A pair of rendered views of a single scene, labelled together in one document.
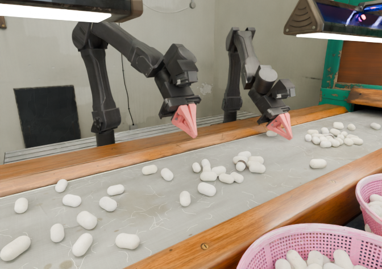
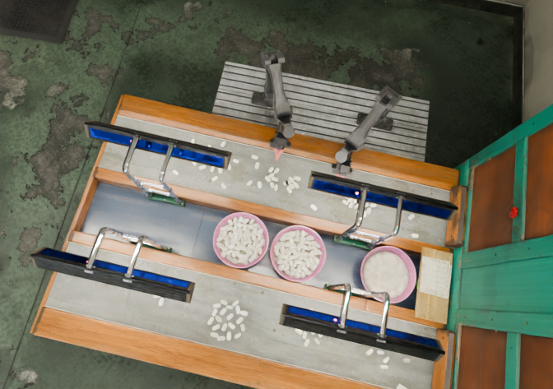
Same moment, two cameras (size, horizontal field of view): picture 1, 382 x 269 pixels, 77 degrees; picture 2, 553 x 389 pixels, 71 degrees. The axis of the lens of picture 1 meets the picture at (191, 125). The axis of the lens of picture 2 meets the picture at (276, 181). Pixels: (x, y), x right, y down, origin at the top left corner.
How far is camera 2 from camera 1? 169 cm
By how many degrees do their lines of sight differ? 61
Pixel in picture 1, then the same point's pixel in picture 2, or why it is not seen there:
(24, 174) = (215, 130)
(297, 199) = (271, 212)
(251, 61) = (360, 131)
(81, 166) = (234, 136)
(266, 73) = (341, 155)
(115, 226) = (225, 177)
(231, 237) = (241, 206)
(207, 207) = (253, 191)
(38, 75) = not seen: outside the picture
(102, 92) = (268, 86)
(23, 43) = not seen: outside the picture
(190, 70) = (278, 145)
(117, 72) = not seen: outside the picture
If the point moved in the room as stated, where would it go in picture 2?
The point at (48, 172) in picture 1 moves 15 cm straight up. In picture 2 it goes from (222, 133) to (220, 120)
